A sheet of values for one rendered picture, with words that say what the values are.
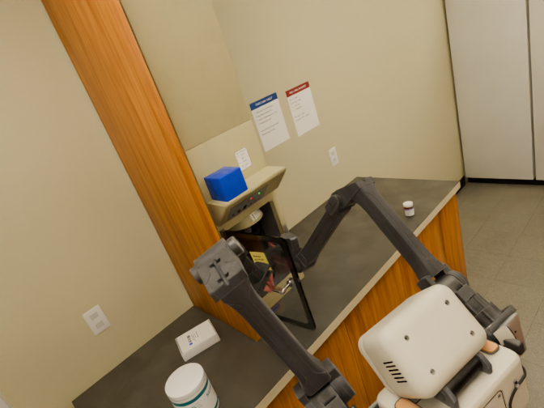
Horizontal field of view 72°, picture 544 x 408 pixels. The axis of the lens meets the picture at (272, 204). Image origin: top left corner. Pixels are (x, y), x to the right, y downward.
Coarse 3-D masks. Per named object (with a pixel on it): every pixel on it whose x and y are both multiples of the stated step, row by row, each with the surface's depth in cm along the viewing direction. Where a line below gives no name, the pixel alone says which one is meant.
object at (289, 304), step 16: (240, 240) 134; (256, 240) 128; (272, 240) 122; (272, 256) 127; (288, 256) 121; (272, 272) 132; (288, 272) 126; (288, 288) 130; (272, 304) 143; (288, 304) 136; (304, 304) 129; (288, 320) 141; (304, 320) 134
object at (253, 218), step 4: (256, 212) 155; (260, 212) 158; (248, 216) 152; (252, 216) 153; (256, 216) 154; (260, 216) 156; (244, 220) 152; (248, 220) 152; (252, 220) 153; (256, 220) 154; (236, 224) 152; (240, 224) 152; (244, 224) 152; (248, 224) 152; (252, 224) 152; (232, 228) 153; (236, 228) 152; (240, 228) 152; (244, 228) 152
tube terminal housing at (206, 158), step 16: (240, 128) 143; (208, 144) 134; (224, 144) 138; (240, 144) 143; (256, 144) 148; (192, 160) 130; (208, 160) 134; (224, 160) 139; (256, 160) 149; (208, 192) 135; (272, 192) 156; (208, 208) 136; (256, 208) 151; (272, 208) 161; (224, 224) 142
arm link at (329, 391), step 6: (330, 384) 79; (318, 390) 79; (324, 390) 79; (330, 390) 78; (312, 396) 79; (318, 396) 78; (324, 396) 78; (330, 396) 78; (336, 396) 78; (312, 402) 78; (318, 402) 78; (324, 402) 78; (330, 402) 77; (336, 402) 76; (342, 402) 76
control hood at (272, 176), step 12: (264, 168) 150; (276, 168) 145; (252, 180) 142; (264, 180) 138; (276, 180) 146; (252, 192) 135; (216, 204) 131; (228, 204) 128; (216, 216) 135; (228, 216) 136
